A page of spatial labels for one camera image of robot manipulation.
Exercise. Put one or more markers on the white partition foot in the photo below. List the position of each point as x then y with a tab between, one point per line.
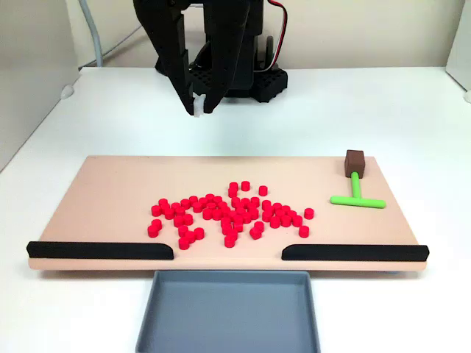
467	96
67	91

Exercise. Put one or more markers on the grey partition panel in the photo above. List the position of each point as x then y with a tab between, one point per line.
29	92

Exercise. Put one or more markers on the small red cylinder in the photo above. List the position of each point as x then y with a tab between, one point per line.
163	202
227	229
239	206
259	224
166	207
169	214
235	201
293	213
199	233
226	211
266	203
233	233
185	203
179	220
246	201
222	206
156	223
241	212
230	242
198	207
267	209
188	220
233	193
218	199
190	236
245	185
309	213
233	214
254	214
210	197
238	226
247	218
279	213
262	190
211	206
255	234
180	211
176	206
254	201
286	209
238	218
184	243
183	230
304	231
202	201
297	221
193	200
252	207
208	214
156	210
286	220
276	206
274	222
225	220
268	217
217	214
153	231
233	184

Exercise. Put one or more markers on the beige board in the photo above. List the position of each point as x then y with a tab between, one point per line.
110	191

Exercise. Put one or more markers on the white partition panel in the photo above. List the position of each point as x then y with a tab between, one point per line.
461	44

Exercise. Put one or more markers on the grey tray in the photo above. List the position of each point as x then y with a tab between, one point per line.
228	316

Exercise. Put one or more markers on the black foam rail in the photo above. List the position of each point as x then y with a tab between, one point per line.
368	253
92	250

